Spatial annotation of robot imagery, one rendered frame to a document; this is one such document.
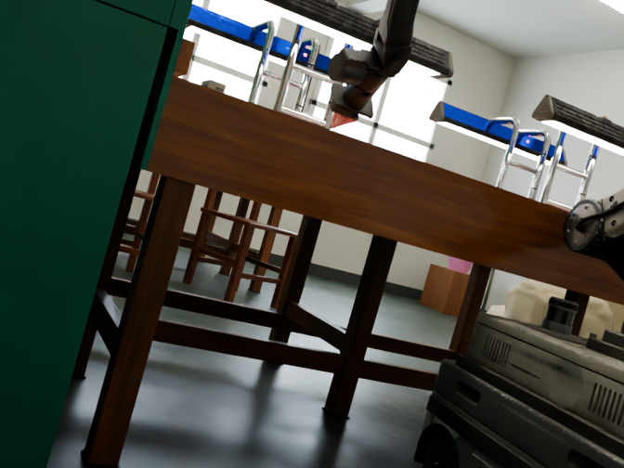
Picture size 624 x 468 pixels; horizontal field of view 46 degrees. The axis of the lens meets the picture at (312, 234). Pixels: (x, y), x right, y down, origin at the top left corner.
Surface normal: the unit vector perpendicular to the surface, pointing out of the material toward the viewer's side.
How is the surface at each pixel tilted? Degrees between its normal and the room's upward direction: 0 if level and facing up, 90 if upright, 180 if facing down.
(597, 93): 90
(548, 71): 90
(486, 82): 90
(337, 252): 90
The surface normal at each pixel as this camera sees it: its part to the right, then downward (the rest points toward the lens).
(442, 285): -0.85, -0.23
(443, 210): 0.40, 0.14
